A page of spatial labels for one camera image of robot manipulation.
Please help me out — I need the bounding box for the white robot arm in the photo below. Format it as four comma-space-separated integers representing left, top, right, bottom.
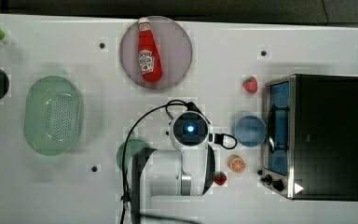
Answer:
127, 100, 238, 224

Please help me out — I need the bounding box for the black steel toaster oven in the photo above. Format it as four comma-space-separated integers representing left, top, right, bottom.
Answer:
258, 74, 358, 202

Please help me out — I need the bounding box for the red ketchup bottle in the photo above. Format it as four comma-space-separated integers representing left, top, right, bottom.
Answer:
138, 18, 163, 83

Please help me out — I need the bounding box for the grey round plate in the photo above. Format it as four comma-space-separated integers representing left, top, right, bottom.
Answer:
119, 16, 193, 91

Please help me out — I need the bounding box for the blue round bowl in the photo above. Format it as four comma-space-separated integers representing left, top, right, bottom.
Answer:
234, 116, 267, 147

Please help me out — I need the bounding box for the toy orange slice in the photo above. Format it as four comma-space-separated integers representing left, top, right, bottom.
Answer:
227, 155, 246, 174

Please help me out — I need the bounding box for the upper toy strawberry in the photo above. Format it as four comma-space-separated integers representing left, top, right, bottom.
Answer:
242, 77, 258, 93

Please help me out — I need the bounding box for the toy strawberry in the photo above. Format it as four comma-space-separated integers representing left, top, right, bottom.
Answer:
242, 77, 258, 93
214, 172, 227, 186

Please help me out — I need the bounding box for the lower toy strawberry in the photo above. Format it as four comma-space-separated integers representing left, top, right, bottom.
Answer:
214, 172, 227, 186

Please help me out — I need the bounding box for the green perforated colander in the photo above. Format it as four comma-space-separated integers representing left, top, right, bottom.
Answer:
23, 76, 83, 156

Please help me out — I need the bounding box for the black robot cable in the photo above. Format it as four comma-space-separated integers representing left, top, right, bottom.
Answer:
118, 99, 200, 224

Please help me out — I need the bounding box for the green cup with handle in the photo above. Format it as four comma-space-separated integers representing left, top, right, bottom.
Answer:
116, 133, 151, 172

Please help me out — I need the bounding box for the black floor cable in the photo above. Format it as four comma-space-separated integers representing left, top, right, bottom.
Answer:
321, 0, 330, 26

